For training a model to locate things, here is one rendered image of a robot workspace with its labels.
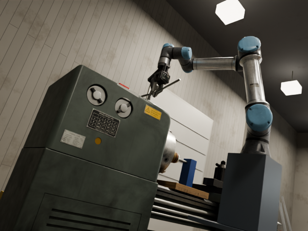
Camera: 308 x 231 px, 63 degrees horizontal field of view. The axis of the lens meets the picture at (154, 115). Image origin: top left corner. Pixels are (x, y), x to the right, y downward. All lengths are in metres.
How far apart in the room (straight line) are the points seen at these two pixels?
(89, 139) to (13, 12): 3.76
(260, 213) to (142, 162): 0.58
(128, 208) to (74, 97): 0.57
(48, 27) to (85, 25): 0.72
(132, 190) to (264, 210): 0.61
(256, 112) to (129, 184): 0.69
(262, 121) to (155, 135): 0.53
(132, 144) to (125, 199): 0.26
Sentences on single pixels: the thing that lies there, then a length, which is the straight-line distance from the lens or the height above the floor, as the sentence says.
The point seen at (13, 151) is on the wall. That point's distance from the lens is 4.34.
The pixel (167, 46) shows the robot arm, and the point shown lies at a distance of 1.64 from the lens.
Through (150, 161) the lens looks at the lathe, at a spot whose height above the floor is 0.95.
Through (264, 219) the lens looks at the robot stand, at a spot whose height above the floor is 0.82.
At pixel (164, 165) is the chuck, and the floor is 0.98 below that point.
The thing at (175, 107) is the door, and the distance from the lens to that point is 6.22.
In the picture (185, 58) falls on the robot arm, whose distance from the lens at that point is 1.59.
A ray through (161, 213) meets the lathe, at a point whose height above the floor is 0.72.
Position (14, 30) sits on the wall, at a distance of 4.63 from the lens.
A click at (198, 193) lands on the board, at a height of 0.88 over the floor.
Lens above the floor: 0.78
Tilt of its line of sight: 18 degrees up
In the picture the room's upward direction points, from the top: 15 degrees clockwise
